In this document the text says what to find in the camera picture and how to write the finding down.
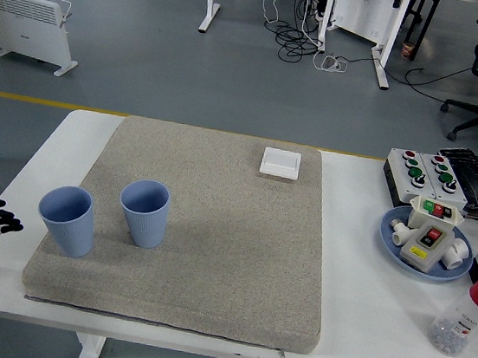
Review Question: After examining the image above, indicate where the blue ribbed plastic cup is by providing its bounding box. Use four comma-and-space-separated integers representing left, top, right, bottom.
32, 182, 101, 262
113, 177, 173, 252

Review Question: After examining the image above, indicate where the white push-button control box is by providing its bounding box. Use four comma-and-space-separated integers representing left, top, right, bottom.
414, 151, 474, 212
378, 146, 443, 212

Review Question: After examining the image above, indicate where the grey-brown cushion mat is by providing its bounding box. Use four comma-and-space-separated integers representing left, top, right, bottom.
15, 103, 346, 358

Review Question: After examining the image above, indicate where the white table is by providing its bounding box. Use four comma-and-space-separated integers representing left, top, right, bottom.
0, 99, 478, 358

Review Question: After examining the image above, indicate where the blue round plate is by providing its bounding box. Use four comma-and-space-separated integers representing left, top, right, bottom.
374, 202, 478, 289

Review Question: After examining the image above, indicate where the white pipe fitting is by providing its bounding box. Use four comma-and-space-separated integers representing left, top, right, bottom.
388, 218, 414, 250
441, 237, 473, 273

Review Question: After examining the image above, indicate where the clear bottle with red cap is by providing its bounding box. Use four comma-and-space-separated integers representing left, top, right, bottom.
425, 264, 478, 358

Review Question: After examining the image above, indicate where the white wall switch plate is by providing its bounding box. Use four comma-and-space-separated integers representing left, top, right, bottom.
258, 145, 303, 181

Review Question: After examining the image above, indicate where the black cable bundle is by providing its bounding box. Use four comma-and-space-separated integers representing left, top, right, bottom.
260, 0, 332, 66

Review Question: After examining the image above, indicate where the white coiled cable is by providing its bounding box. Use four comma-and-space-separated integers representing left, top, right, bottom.
311, 50, 350, 75

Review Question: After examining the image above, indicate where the grey red-black switch box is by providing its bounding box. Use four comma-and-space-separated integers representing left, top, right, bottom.
397, 219, 455, 276

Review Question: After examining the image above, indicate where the cream three-button switch box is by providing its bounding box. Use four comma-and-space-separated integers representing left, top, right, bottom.
404, 193, 468, 236

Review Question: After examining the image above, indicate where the long black floor cable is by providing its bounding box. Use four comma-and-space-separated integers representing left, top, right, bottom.
343, 51, 476, 106

